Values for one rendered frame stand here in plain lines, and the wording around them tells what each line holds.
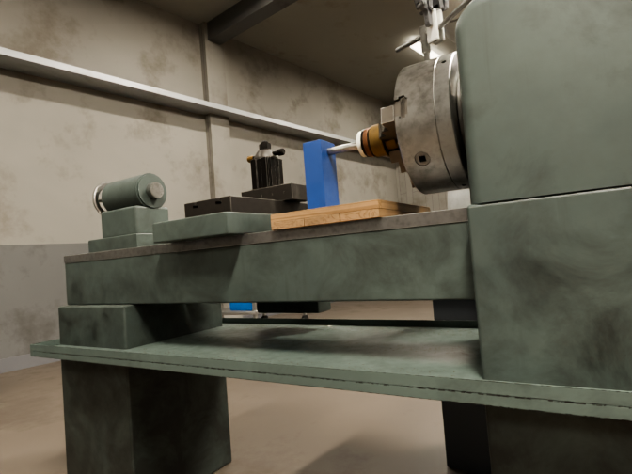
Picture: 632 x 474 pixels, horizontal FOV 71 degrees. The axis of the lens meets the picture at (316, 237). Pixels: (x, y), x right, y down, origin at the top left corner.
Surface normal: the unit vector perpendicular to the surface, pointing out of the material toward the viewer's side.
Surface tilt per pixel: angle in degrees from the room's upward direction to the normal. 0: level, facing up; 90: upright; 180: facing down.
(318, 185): 90
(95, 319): 90
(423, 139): 112
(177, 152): 90
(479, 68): 90
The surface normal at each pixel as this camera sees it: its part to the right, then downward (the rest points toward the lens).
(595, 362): -0.54, 0.00
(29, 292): 0.76, -0.09
